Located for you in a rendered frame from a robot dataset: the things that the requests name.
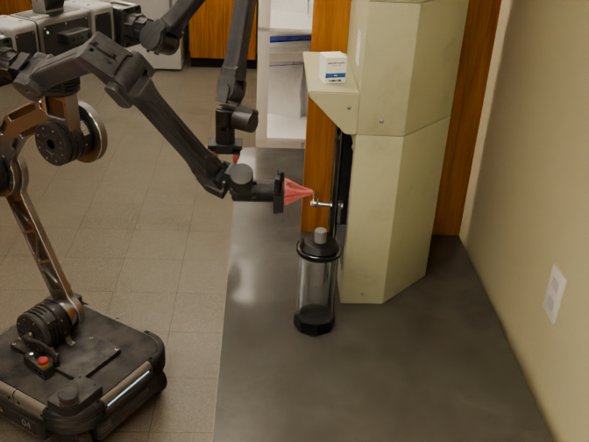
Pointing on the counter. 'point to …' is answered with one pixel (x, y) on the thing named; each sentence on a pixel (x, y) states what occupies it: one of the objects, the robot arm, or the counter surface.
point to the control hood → (333, 94)
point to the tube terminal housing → (397, 140)
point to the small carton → (332, 67)
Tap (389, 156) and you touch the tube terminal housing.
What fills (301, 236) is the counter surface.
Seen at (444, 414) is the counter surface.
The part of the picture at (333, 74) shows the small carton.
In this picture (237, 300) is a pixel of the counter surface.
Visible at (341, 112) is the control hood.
